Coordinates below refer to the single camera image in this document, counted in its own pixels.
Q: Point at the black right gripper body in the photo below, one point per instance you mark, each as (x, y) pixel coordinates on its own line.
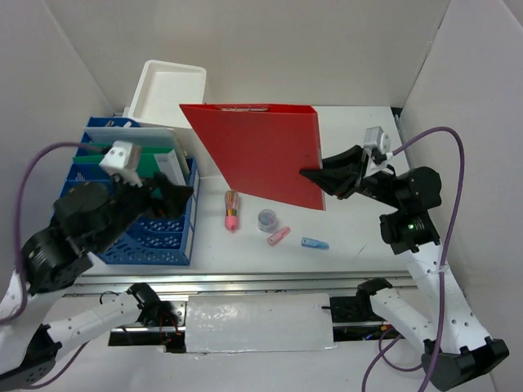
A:
(378, 184)

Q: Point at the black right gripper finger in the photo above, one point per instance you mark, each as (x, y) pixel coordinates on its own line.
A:
(353, 158)
(338, 182)

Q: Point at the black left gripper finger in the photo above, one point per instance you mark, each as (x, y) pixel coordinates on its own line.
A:
(160, 180)
(174, 200)

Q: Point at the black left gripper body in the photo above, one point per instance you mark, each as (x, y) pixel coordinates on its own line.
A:
(130, 202)

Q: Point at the green clip file folder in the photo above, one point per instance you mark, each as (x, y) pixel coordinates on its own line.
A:
(153, 159)

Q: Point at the red file folder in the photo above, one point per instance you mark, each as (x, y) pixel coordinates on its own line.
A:
(260, 149)

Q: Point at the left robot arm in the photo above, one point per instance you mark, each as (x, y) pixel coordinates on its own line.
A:
(87, 219)

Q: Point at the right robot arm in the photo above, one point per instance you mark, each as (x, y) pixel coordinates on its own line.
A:
(454, 347)

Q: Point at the white foam drawer box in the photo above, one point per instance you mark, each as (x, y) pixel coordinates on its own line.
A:
(161, 90)

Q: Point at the white cover panel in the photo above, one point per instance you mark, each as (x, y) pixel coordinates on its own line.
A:
(258, 323)

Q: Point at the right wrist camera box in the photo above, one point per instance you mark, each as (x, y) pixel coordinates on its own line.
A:
(376, 144)

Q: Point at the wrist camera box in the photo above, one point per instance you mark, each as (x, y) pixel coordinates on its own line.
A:
(376, 144)
(122, 161)

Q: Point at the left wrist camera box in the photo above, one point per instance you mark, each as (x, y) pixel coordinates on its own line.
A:
(122, 161)

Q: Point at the aluminium mounting rail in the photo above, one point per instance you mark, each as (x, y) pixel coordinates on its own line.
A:
(178, 284)

